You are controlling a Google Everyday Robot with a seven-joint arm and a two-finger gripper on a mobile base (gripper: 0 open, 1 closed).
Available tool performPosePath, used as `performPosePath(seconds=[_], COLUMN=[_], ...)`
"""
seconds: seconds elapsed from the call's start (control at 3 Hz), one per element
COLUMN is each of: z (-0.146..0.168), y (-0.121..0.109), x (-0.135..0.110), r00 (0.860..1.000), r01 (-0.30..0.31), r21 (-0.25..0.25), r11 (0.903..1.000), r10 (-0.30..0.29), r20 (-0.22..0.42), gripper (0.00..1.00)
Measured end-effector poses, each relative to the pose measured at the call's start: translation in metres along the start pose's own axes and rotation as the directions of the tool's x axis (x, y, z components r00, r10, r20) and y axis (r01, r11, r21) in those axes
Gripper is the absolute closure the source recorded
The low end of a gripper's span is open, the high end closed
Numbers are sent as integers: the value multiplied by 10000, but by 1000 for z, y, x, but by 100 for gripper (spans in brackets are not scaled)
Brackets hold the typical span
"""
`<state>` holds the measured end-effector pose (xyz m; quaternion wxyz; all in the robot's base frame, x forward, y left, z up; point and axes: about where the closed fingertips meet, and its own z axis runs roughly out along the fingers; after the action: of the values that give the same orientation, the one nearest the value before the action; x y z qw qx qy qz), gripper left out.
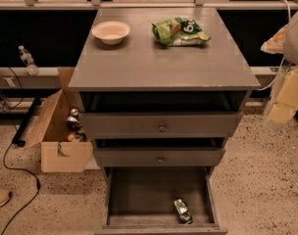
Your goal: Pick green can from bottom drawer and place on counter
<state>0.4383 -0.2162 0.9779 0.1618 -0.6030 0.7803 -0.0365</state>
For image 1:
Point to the grey drawer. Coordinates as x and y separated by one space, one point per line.
140 201
159 115
159 152

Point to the green chip bag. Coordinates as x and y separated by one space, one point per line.
179 32

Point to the cardboard box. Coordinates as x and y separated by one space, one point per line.
51 131

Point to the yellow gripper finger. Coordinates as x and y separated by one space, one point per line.
275 44
284 103

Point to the silver can in box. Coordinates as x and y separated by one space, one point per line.
73 120

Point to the grey top drawer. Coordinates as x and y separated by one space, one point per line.
159 115

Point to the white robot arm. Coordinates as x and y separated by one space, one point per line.
290 49

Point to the white bowl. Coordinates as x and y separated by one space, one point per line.
111 33

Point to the grey drawer cabinet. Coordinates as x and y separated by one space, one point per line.
142 64

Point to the grey bottom drawer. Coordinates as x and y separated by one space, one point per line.
140 201

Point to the grey middle drawer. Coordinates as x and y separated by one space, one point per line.
159 152

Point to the orange ball in box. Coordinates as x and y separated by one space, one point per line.
71 137

